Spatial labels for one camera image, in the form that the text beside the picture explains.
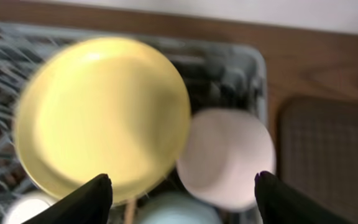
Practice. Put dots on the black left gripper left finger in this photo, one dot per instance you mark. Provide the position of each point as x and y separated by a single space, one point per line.
89 204

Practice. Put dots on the wooden chopstick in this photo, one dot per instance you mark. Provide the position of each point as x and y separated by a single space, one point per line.
129 213

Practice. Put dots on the dark brown serving tray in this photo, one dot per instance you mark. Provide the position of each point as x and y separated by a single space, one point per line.
318 152

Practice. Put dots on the yellow plate with scraps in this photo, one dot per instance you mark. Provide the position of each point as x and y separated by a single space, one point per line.
110 106

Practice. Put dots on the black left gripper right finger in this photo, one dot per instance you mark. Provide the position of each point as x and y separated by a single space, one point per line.
279 203

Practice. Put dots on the light blue bowl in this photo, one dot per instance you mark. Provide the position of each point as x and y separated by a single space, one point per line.
176 208

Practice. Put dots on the grey plastic dishwasher rack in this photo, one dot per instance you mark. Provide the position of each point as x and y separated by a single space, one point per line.
216 74

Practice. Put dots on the cream white cup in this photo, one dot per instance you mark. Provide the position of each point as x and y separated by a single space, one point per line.
28 206

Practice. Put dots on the pink shallow bowl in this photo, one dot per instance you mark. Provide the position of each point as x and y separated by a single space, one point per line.
226 149

